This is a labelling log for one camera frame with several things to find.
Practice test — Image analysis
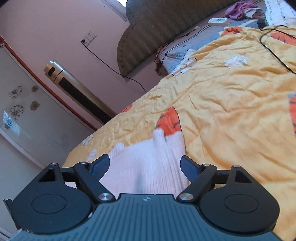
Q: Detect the white patterned bed sheet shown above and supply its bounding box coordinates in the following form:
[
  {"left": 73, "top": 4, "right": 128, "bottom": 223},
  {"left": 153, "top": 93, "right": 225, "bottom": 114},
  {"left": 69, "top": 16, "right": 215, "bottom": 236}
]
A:
[{"left": 264, "top": 0, "right": 296, "bottom": 26}]

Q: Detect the gold tower air conditioner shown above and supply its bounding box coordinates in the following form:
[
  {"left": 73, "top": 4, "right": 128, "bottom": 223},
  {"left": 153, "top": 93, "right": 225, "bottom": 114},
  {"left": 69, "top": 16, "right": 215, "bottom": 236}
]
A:
[{"left": 44, "top": 60, "right": 116, "bottom": 125}]

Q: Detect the yellow carrot print quilt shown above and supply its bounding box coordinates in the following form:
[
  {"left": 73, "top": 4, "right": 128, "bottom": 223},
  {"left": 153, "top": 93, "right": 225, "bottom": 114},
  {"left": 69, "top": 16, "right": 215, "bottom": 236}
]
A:
[{"left": 65, "top": 27, "right": 295, "bottom": 240}]

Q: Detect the white remote control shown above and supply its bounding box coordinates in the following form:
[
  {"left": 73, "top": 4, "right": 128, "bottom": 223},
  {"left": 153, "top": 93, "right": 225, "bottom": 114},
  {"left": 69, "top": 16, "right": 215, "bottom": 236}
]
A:
[{"left": 208, "top": 18, "right": 231, "bottom": 26}]

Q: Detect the white wall power socket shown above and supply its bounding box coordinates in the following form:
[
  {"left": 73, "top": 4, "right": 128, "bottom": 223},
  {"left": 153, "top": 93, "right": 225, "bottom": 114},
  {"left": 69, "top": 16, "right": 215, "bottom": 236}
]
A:
[{"left": 81, "top": 31, "right": 97, "bottom": 47}]

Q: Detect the black power cable on wall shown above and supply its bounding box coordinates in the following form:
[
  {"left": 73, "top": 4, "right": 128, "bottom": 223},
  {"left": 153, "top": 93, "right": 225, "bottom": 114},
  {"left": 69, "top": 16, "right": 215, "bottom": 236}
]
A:
[{"left": 81, "top": 39, "right": 148, "bottom": 93}]

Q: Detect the pink knitted sweater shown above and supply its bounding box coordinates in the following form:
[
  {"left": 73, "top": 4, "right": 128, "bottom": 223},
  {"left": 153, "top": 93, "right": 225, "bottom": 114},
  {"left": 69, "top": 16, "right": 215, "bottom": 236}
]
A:
[{"left": 100, "top": 128, "right": 189, "bottom": 197}]

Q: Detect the frosted glass sliding door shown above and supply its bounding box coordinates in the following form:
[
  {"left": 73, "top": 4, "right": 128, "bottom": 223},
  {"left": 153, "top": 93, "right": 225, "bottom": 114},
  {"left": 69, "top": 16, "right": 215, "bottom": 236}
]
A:
[{"left": 1, "top": 40, "right": 93, "bottom": 168}]

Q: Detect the grey plaid pillow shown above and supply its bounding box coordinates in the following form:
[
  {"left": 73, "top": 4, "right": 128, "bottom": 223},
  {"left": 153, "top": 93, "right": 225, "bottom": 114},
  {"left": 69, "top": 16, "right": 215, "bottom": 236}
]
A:
[{"left": 154, "top": 17, "right": 266, "bottom": 77}]

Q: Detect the olive cloud-shaped headboard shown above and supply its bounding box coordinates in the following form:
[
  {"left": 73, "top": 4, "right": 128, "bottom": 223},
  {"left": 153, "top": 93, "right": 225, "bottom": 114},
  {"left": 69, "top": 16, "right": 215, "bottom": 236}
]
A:
[{"left": 117, "top": 0, "right": 234, "bottom": 76}]

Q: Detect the purple crumpled cloth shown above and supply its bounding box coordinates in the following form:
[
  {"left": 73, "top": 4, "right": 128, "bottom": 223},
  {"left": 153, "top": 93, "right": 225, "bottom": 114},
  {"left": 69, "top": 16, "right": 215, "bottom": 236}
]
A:
[{"left": 224, "top": 1, "right": 265, "bottom": 21}]

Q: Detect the black cable on bed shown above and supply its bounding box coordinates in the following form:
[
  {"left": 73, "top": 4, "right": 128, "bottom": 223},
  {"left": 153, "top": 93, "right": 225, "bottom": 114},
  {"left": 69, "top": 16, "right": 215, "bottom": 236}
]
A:
[{"left": 259, "top": 24, "right": 296, "bottom": 75}]

